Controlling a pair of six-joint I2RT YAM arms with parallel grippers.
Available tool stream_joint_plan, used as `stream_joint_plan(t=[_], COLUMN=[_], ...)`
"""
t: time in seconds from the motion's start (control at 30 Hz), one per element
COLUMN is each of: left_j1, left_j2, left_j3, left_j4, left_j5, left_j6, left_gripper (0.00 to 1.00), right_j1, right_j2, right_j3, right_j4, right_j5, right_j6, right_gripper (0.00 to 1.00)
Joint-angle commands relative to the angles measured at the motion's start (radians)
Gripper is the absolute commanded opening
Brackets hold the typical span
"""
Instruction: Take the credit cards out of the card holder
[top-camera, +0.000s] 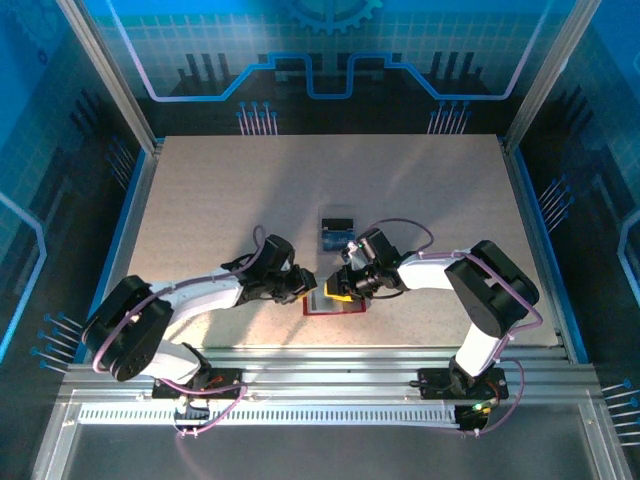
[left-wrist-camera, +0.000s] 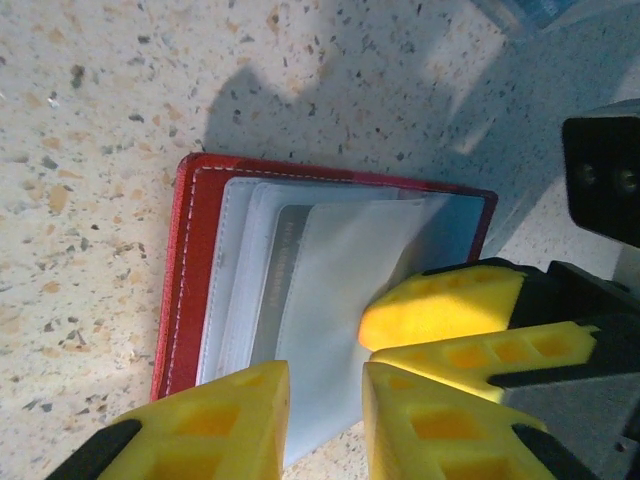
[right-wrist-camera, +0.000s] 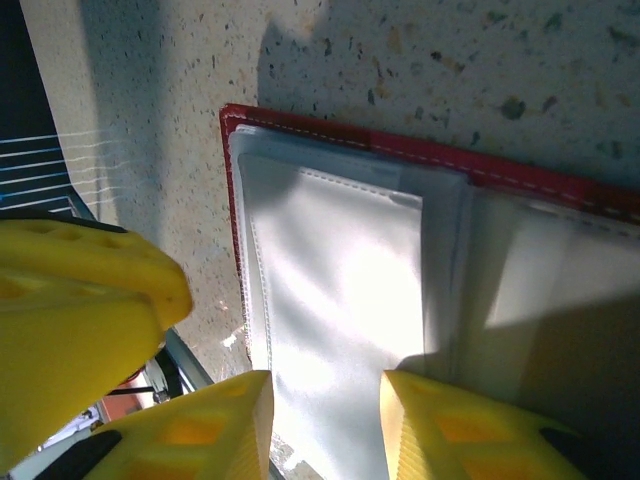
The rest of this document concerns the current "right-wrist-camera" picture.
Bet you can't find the aluminium table frame rail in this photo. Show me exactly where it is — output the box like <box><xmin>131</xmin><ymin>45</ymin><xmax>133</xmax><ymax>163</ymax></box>
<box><xmin>149</xmin><ymin>329</ymin><xmax>216</xmax><ymax>401</ymax></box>

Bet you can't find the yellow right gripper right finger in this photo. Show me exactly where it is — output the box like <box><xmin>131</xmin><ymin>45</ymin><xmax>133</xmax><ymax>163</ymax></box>
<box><xmin>379</xmin><ymin>372</ymin><xmax>589</xmax><ymax>480</ymax></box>

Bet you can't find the red leather card holder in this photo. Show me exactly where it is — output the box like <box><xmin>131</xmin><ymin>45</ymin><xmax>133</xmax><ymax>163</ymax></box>
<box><xmin>219</xmin><ymin>103</ymin><xmax>640</xmax><ymax>480</ymax></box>

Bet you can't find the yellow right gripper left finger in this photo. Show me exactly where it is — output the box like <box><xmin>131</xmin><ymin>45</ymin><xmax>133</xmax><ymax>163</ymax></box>
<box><xmin>9</xmin><ymin>372</ymin><xmax>275</xmax><ymax>480</ymax></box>

